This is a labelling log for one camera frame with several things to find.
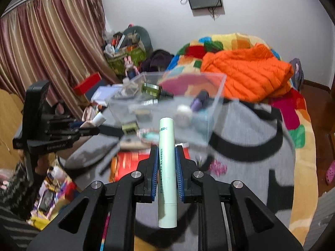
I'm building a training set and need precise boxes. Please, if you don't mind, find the mint green cosmetic tube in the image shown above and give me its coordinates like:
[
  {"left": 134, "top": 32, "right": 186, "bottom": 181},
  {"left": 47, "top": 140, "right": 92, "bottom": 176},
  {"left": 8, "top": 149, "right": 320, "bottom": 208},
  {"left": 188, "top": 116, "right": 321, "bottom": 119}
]
[{"left": 158, "top": 117, "right": 177, "bottom": 229}]

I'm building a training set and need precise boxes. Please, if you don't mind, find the red gold packet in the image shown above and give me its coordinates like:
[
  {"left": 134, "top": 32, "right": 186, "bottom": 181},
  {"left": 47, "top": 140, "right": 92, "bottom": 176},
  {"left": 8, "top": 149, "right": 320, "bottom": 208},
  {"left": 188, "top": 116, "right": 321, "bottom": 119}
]
[{"left": 110, "top": 143, "right": 192, "bottom": 183}]

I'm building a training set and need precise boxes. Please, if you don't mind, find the clear plastic storage box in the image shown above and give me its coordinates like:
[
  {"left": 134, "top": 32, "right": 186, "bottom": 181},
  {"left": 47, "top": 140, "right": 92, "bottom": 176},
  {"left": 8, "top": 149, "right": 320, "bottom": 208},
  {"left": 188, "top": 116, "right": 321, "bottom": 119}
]
[{"left": 106, "top": 71, "right": 226, "bottom": 146}]

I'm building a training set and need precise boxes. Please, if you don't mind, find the green yellow sponge block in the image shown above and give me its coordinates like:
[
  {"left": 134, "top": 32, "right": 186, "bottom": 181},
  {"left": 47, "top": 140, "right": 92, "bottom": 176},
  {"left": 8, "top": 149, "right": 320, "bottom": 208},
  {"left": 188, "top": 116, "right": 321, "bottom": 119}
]
[{"left": 121, "top": 121, "right": 139, "bottom": 135}]

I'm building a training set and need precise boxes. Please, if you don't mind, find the tan sponge block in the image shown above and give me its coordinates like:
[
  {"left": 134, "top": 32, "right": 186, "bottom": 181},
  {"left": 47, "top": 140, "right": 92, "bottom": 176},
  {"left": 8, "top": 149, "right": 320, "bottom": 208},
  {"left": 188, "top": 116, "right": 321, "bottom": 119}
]
[{"left": 134, "top": 109, "right": 153, "bottom": 122}]

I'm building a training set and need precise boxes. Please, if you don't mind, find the red box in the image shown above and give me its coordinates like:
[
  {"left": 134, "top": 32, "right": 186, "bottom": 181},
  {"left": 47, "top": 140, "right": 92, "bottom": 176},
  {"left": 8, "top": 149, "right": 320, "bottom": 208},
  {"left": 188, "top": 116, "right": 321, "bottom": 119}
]
[{"left": 73, "top": 73, "right": 102, "bottom": 95}]

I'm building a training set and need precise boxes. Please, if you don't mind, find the blue notebook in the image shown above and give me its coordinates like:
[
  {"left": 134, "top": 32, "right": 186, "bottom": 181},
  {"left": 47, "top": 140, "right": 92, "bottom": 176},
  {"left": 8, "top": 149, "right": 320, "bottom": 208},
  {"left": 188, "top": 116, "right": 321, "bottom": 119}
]
[{"left": 90, "top": 84, "right": 123, "bottom": 105}]

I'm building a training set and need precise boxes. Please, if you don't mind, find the purple brush white head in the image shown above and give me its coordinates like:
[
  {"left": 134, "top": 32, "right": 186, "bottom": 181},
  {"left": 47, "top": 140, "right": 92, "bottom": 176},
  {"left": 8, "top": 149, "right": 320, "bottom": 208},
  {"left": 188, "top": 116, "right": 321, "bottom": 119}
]
[{"left": 174, "top": 90, "right": 209, "bottom": 128}]

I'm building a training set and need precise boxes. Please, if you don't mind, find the olive green glass bottle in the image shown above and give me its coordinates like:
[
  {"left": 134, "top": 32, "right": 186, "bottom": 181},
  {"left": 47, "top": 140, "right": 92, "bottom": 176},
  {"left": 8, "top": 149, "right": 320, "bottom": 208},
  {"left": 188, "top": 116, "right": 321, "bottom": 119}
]
[{"left": 141, "top": 83, "right": 174, "bottom": 99}]

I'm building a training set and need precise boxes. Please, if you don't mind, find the colourful patchwork quilt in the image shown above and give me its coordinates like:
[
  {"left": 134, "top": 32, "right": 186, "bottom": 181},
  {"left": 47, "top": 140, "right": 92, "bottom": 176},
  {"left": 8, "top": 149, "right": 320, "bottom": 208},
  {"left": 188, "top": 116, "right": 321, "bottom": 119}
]
[{"left": 167, "top": 33, "right": 318, "bottom": 244}]

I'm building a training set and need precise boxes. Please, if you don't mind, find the rabbit figurine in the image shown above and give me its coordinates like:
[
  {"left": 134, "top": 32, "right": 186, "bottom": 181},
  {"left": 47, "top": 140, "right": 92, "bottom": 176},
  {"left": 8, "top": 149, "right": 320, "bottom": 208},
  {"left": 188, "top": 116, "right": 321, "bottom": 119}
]
[{"left": 124, "top": 56, "right": 139, "bottom": 80}]

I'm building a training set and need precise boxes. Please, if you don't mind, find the brown striped curtain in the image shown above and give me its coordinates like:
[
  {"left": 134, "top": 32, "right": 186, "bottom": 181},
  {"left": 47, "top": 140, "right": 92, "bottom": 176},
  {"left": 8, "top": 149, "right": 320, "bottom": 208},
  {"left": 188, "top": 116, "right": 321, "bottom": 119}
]
[{"left": 1, "top": 0, "right": 118, "bottom": 118}]

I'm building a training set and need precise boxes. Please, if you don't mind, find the dark purple clothes pile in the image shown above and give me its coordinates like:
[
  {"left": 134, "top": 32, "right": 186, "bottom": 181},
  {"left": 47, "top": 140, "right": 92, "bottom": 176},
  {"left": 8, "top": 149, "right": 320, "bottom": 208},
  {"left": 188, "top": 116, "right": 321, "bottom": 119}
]
[{"left": 140, "top": 49, "right": 174, "bottom": 73}]

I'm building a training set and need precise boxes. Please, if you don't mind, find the green storage basket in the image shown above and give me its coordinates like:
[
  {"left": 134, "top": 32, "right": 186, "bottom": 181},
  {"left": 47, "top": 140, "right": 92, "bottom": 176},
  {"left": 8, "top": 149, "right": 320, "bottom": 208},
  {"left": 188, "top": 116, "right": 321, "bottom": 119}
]
[{"left": 104, "top": 47, "right": 147, "bottom": 76}]

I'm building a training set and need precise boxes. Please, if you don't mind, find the orange puffer jacket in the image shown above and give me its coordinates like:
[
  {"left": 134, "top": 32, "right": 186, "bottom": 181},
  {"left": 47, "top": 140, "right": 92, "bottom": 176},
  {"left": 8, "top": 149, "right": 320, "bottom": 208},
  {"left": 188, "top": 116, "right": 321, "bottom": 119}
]
[{"left": 200, "top": 43, "right": 294, "bottom": 102}]

